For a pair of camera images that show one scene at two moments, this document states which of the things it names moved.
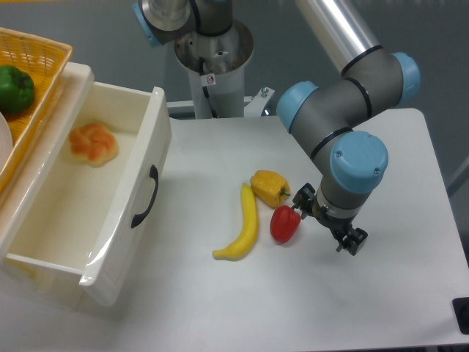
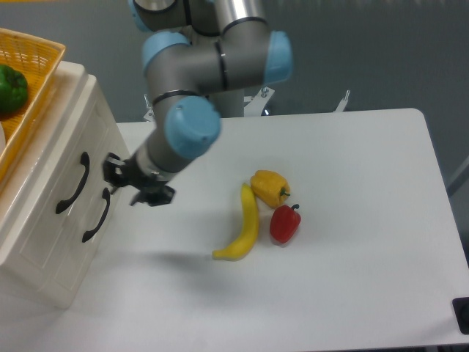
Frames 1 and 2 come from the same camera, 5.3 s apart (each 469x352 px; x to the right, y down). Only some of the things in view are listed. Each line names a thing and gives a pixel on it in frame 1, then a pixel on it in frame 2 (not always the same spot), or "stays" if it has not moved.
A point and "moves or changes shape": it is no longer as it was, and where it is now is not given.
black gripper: (305, 197) to (128, 171)
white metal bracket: (257, 102) stays
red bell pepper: (284, 223) stays
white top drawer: (83, 228) moves or changes shape
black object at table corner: (462, 309) stays
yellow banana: (243, 246) stays
